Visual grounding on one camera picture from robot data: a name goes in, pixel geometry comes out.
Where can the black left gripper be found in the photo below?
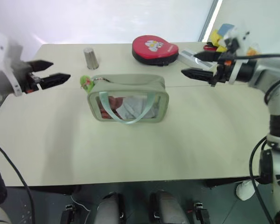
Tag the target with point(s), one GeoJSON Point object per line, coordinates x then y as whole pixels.
{"type": "Point", "coordinates": [31, 81]}

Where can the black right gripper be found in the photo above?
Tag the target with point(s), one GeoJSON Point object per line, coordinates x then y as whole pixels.
{"type": "Point", "coordinates": [221, 67]}

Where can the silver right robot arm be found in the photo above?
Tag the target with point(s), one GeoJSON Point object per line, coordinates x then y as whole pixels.
{"type": "Point", "coordinates": [278, 109]}

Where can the red round case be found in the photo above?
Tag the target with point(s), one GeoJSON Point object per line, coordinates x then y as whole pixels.
{"type": "Point", "coordinates": [151, 50]}

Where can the green transparent pouch bag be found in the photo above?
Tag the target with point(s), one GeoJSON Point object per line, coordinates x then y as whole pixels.
{"type": "Point", "coordinates": [128, 81]}

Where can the white and silver flat box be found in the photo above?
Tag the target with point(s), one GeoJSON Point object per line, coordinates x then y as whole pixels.
{"type": "Point", "coordinates": [191, 56]}

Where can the red small item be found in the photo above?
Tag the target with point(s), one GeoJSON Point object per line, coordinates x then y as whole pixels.
{"type": "Point", "coordinates": [209, 46]}

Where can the yellow block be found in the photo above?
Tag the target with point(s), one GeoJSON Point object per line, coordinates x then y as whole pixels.
{"type": "Point", "coordinates": [215, 37]}

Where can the green plush keyring charm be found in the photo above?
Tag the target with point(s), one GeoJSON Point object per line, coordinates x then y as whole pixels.
{"type": "Point", "coordinates": [86, 82]}

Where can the blue card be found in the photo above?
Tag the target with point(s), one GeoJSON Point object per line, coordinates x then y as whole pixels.
{"type": "Point", "coordinates": [226, 29]}

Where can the silver metal cup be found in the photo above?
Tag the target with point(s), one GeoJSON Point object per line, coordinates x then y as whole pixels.
{"type": "Point", "coordinates": [91, 58]}

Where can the white and orange packet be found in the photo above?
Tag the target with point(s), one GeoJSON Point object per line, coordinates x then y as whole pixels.
{"type": "Point", "coordinates": [254, 49]}

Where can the red cloth item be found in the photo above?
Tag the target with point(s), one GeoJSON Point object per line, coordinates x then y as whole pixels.
{"type": "Point", "coordinates": [112, 105]}

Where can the grey folded cloth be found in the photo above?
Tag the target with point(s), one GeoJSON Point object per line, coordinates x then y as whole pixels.
{"type": "Point", "coordinates": [136, 107]}

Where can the white rounded object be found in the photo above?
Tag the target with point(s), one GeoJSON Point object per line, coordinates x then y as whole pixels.
{"type": "Point", "coordinates": [245, 190]}

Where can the white window frame post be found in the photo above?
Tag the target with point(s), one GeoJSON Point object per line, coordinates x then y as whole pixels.
{"type": "Point", "coordinates": [208, 19]}

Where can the small black foot bracket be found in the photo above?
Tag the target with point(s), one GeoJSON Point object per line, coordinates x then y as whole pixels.
{"type": "Point", "coordinates": [67, 213]}
{"type": "Point", "coordinates": [201, 212]}

